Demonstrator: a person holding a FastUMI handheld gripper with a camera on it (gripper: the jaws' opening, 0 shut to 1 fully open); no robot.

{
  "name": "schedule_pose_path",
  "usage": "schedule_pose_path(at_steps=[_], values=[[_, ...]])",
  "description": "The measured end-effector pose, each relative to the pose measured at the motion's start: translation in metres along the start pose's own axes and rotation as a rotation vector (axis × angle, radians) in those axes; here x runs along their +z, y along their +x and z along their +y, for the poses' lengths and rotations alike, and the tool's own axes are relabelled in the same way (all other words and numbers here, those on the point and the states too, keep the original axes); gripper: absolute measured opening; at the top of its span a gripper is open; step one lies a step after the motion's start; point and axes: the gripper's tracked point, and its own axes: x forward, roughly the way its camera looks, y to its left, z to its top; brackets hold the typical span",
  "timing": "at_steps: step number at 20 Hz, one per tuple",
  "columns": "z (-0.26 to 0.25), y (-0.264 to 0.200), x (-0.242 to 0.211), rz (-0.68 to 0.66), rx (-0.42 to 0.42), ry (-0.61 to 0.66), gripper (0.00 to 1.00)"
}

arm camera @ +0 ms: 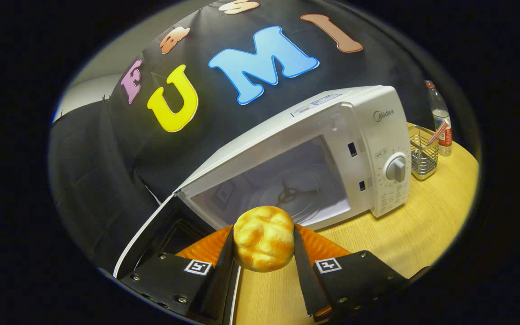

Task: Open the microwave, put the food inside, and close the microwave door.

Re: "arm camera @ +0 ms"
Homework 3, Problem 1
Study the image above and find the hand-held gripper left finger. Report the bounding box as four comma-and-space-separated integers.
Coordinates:
119, 224, 236, 325

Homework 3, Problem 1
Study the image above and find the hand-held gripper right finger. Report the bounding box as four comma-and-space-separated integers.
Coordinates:
292, 223, 409, 323

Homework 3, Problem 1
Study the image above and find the golden bread roll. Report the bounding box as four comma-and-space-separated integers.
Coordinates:
233, 205, 296, 273

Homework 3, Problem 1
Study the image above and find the white microwave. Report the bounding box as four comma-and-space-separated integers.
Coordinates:
112, 85, 412, 325

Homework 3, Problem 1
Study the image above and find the red and white straw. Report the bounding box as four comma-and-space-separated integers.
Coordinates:
426, 119, 449, 146

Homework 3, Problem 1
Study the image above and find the clear plastic water bottle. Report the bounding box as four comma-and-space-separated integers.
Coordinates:
425, 80, 453, 157

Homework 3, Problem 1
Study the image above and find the metal wire basket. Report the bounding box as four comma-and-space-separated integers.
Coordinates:
408, 124, 440, 181

